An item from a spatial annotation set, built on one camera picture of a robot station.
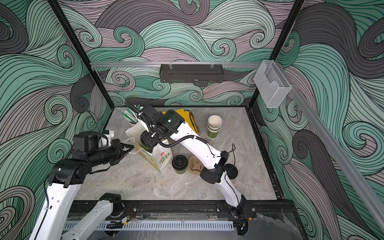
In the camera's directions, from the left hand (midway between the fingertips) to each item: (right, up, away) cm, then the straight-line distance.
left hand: (135, 145), depth 65 cm
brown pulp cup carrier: (+27, -16, +21) cm, 38 cm away
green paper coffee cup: (+19, -18, +17) cm, 32 cm away
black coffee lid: (+19, -12, +13) cm, 26 cm away
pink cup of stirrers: (-13, +13, +28) cm, 34 cm away
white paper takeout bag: (+9, -9, +13) cm, 18 cm away
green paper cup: (+5, -3, +2) cm, 7 cm away
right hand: (+6, +3, +4) cm, 8 cm away
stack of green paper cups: (+40, +9, +27) cm, 49 cm away
